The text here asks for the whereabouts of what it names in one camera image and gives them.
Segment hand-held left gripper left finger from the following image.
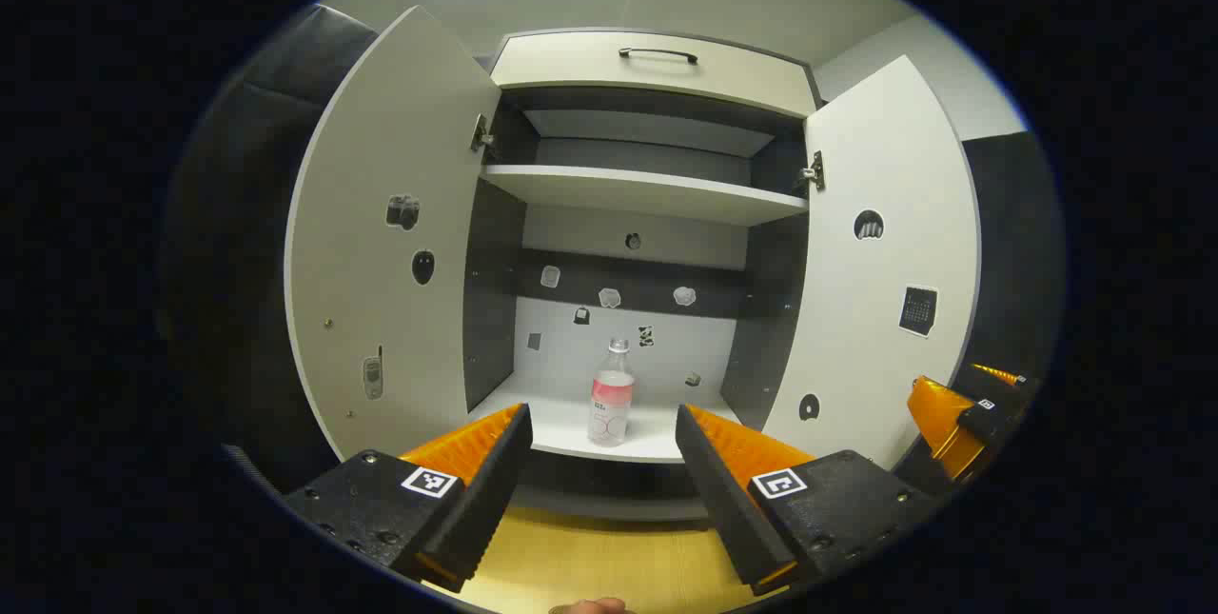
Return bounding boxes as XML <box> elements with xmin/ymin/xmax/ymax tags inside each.
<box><xmin>283</xmin><ymin>402</ymin><xmax>535</xmax><ymax>594</ymax></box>

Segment white cabinet drawer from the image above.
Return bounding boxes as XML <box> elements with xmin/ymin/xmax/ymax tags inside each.
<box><xmin>490</xmin><ymin>30</ymin><xmax>819</xmax><ymax>118</ymax></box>

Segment white cabinet door calendar sticker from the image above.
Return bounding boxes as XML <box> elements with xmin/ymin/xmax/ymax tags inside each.
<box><xmin>761</xmin><ymin>54</ymin><xmax>981</xmax><ymax>472</ymax></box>

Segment black drawer handle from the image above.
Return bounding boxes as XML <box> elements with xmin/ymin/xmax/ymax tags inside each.
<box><xmin>619</xmin><ymin>47</ymin><xmax>698</xmax><ymax>66</ymax></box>

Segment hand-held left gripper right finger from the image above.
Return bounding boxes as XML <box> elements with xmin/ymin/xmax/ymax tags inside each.
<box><xmin>675</xmin><ymin>403</ymin><xmax>941</xmax><ymax>597</ymax></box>

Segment clear bottle pink label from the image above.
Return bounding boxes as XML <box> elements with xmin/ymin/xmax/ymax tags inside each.
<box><xmin>587</xmin><ymin>338</ymin><xmax>637</xmax><ymax>448</ymax></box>

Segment grey and white cabinet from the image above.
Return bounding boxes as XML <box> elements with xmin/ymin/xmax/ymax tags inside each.
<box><xmin>462</xmin><ymin>24</ymin><xmax>826</xmax><ymax>525</ymax></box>

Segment white cabinet door camera sticker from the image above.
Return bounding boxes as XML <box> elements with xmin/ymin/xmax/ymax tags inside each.
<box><xmin>284</xmin><ymin>5</ymin><xmax>502</xmax><ymax>463</ymax></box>

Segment white cabinet shelf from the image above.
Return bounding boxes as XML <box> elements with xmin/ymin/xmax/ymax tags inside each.
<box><xmin>481</xmin><ymin>164</ymin><xmax>810</xmax><ymax>227</ymax></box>
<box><xmin>466</xmin><ymin>374</ymin><xmax>743</xmax><ymax>463</ymax></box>

